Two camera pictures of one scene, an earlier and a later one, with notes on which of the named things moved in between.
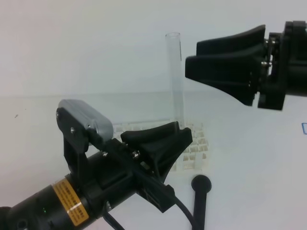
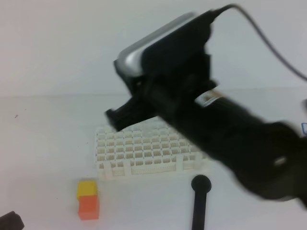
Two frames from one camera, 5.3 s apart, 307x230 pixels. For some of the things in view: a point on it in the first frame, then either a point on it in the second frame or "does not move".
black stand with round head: [201, 184] does not move
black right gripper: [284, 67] to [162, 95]
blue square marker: [304, 125] does not move
